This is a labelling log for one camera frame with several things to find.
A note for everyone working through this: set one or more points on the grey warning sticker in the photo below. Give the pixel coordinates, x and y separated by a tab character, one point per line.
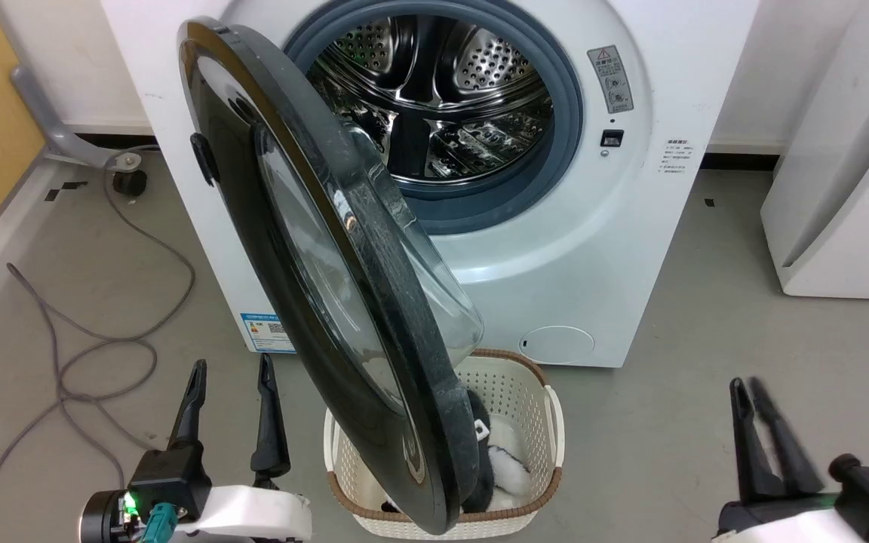
610	79

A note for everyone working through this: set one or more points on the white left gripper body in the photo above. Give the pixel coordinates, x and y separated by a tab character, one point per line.
253	516

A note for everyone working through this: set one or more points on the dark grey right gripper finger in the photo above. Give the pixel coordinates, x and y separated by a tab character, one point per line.
789	452
750	452

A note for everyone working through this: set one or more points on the white washing machine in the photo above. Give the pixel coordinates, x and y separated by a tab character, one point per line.
600	249

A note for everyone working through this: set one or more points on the black and white clothing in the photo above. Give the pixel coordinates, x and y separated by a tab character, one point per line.
506	460

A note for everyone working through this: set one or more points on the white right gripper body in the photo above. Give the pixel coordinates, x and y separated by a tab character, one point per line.
781	524

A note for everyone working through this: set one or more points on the blue white energy label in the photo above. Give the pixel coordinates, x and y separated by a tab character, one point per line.
267	333

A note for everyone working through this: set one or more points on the black caster wheel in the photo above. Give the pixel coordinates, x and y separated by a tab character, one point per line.
130	183

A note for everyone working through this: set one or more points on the grey metal frame leg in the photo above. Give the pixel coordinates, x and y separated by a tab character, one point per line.
57	128

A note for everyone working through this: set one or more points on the grey rubber door gasket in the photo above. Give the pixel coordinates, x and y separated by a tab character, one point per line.
566	98

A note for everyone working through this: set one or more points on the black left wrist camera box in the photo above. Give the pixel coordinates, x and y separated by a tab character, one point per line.
170	479

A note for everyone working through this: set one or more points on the black round washing machine door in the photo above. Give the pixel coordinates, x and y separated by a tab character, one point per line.
374	317

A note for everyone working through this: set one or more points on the small printed text sticker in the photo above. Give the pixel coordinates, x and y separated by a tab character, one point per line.
677	156

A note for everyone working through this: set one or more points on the oval white filter cover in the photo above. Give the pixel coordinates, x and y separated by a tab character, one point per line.
557	345

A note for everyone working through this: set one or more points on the white appliance with grey lettering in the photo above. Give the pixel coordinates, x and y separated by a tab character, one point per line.
849	188

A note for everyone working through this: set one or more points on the white laundry basket brown rim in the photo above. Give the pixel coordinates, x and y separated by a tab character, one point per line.
517	392

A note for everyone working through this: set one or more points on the steel washing machine drum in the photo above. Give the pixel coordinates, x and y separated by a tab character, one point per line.
442	83

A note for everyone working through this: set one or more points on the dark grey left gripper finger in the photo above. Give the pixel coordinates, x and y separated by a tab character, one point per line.
191	411
270	437

